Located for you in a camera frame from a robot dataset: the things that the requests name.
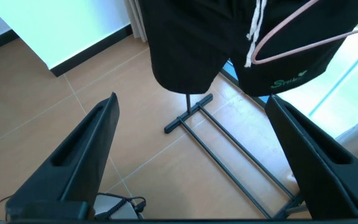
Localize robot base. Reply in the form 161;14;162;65
93;192;145;220

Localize black shorts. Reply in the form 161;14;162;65
138;0;358;97

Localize pink clothes hanger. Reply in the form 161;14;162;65
250;0;358;65

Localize black clothes rack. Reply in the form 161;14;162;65
163;93;307;220

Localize black cable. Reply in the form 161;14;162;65
96;192;147;219

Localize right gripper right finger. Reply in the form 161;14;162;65
264;95;358;220

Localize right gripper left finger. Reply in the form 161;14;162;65
4;92;121;220

